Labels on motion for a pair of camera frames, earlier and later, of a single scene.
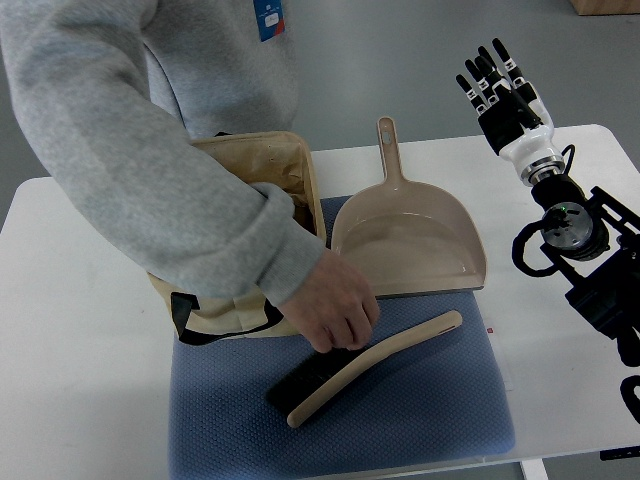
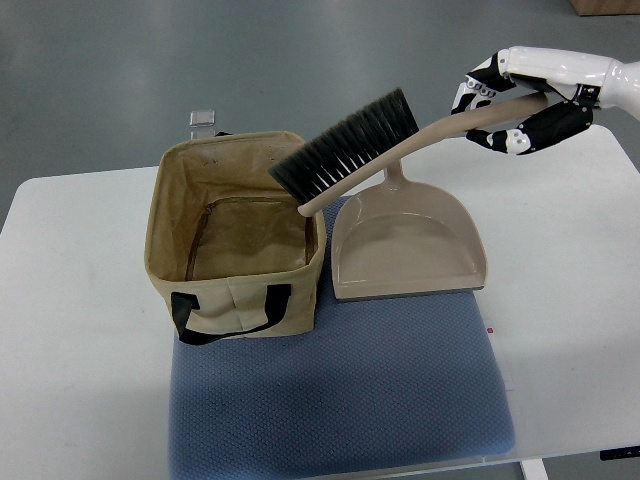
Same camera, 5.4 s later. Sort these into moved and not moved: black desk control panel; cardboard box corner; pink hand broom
Moved: pink hand broom
Not moved: cardboard box corner; black desk control panel
